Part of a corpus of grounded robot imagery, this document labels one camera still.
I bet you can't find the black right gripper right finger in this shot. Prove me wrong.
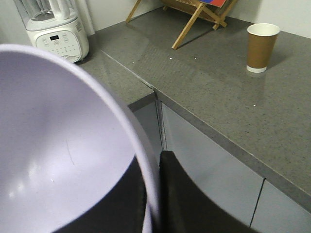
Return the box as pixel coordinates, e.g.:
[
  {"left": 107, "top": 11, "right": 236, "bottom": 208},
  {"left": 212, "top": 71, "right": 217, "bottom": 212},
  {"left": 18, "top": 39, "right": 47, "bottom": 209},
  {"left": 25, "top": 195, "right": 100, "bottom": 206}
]
[{"left": 159, "top": 151, "right": 254, "bottom": 233}]

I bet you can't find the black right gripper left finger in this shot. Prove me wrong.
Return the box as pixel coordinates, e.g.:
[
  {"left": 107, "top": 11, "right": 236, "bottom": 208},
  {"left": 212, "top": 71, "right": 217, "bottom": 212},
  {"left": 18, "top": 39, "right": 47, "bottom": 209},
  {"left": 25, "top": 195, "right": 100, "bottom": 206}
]
[{"left": 56, "top": 158, "right": 147, "bottom": 233}]

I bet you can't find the purple plastic bowl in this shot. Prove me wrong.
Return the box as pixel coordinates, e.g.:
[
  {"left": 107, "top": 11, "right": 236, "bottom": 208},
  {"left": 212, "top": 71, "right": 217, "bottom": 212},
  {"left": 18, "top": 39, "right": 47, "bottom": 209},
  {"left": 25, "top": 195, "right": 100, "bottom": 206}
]
[{"left": 0, "top": 44, "right": 161, "bottom": 233}]

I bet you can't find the brown paper cup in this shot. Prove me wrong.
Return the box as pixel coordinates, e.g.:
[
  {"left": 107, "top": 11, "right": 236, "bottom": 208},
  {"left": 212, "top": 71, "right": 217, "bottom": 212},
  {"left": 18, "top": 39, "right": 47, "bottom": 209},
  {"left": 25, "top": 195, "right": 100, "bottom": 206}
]
[{"left": 246, "top": 23, "right": 280, "bottom": 73}]

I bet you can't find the grey cabinet door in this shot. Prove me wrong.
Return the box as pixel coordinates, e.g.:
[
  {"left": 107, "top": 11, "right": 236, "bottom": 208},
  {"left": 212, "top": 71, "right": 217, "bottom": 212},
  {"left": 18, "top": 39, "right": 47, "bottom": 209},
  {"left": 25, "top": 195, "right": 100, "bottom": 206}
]
[{"left": 159, "top": 101, "right": 267, "bottom": 229}]

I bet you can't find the white blender appliance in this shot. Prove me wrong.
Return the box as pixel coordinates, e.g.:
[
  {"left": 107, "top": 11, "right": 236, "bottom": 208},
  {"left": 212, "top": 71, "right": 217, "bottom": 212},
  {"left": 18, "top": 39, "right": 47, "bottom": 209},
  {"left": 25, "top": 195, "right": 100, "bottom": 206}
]
[{"left": 15, "top": 0, "right": 89, "bottom": 63}]

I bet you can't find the wooden folding rack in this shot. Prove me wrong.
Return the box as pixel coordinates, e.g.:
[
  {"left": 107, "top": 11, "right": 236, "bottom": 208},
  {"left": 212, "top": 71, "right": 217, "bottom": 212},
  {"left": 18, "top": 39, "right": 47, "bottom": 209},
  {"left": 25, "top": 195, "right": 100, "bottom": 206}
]
[{"left": 125, "top": 0, "right": 238, "bottom": 50}]

